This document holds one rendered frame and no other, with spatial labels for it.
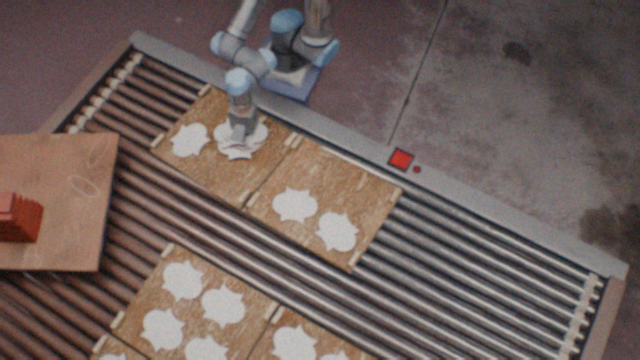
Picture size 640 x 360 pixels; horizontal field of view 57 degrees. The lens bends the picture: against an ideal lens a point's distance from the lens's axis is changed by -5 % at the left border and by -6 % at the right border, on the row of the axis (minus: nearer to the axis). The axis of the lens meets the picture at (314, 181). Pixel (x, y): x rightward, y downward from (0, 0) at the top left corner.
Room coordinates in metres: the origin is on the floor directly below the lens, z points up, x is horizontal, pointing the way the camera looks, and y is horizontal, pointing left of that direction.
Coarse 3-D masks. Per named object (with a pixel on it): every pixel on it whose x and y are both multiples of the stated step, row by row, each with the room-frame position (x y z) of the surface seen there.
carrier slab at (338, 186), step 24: (312, 144) 1.15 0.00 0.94; (288, 168) 1.05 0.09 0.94; (312, 168) 1.05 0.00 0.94; (336, 168) 1.05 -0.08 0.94; (360, 168) 1.05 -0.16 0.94; (264, 192) 0.96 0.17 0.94; (312, 192) 0.96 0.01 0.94; (336, 192) 0.96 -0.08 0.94; (360, 192) 0.96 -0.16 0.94; (384, 192) 0.95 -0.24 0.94; (264, 216) 0.87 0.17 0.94; (360, 216) 0.87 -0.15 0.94; (384, 216) 0.86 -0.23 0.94; (312, 240) 0.78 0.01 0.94; (360, 240) 0.78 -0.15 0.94; (336, 264) 0.70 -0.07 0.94
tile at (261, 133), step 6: (228, 126) 1.18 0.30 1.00; (258, 126) 1.18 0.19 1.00; (228, 132) 1.16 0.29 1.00; (258, 132) 1.16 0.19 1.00; (264, 132) 1.16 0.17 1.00; (246, 138) 1.13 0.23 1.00; (252, 138) 1.13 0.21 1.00; (258, 138) 1.13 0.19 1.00; (264, 138) 1.13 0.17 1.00; (234, 144) 1.11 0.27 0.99; (240, 144) 1.11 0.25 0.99; (246, 144) 1.11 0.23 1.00; (252, 144) 1.11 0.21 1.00
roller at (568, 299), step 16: (128, 80) 1.46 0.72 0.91; (160, 96) 1.38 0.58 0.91; (176, 96) 1.38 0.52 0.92; (400, 208) 0.90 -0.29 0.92; (416, 224) 0.84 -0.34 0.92; (432, 224) 0.84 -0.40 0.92; (448, 240) 0.78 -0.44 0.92; (464, 240) 0.78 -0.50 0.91; (480, 256) 0.73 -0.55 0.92; (512, 272) 0.67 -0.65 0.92; (528, 272) 0.67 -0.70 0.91; (544, 288) 0.61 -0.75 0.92; (576, 304) 0.55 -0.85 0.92
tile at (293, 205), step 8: (288, 192) 0.95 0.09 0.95; (296, 192) 0.95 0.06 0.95; (304, 192) 0.95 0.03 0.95; (280, 200) 0.92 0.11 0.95; (288, 200) 0.92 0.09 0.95; (296, 200) 0.92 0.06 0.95; (304, 200) 0.92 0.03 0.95; (312, 200) 0.92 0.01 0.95; (280, 208) 0.89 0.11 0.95; (288, 208) 0.89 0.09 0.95; (296, 208) 0.89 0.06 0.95; (304, 208) 0.89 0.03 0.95; (312, 208) 0.89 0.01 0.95; (288, 216) 0.86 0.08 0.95; (296, 216) 0.86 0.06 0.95; (304, 216) 0.86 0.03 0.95; (312, 216) 0.87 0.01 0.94
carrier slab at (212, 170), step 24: (216, 96) 1.36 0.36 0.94; (192, 120) 1.25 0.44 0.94; (216, 120) 1.25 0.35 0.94; (264, 120) 1.25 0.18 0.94; (168, 144) 1.15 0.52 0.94; (216, 144) 1.15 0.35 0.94; (264, 144) 1.15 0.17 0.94; (192, 168) 1.05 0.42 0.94; (216, 168) 1.05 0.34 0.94; (240, 168) 1.05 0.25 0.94; (264, 168) 1.05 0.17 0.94; (216, 192) 0.96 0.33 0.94; (240, 192) 0.96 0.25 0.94
